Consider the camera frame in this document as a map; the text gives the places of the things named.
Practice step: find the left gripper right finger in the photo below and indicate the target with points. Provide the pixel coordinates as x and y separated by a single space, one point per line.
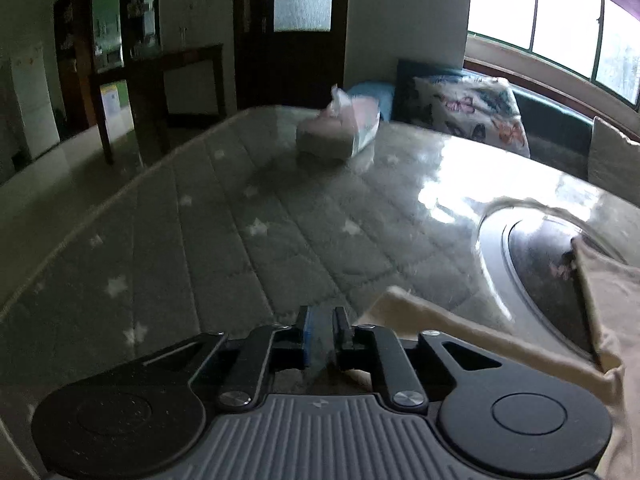
377 350

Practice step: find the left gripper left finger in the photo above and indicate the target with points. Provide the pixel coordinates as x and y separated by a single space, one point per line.
265 351

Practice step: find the cream sweatshirt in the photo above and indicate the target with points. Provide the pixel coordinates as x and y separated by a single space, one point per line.
587 299

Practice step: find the black induction cooktop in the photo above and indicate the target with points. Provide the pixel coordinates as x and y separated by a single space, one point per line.
542 265

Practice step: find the tissue box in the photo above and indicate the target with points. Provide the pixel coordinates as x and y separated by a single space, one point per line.
347 126

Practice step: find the butterfly pillow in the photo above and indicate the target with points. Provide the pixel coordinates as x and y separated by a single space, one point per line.
476 108

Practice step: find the dark wooden side table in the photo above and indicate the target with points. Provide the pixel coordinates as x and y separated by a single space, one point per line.
156 129

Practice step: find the teal sofa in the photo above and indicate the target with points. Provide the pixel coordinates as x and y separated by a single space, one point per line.
557 136

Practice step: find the grey pillow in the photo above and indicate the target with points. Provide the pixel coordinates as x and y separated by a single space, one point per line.
614 161

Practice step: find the dark door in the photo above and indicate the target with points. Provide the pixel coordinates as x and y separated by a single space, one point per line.
288 52

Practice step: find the white refrigerator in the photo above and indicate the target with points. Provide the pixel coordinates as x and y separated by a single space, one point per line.
33 98

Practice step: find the window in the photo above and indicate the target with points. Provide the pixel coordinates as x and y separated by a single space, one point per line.
595 39

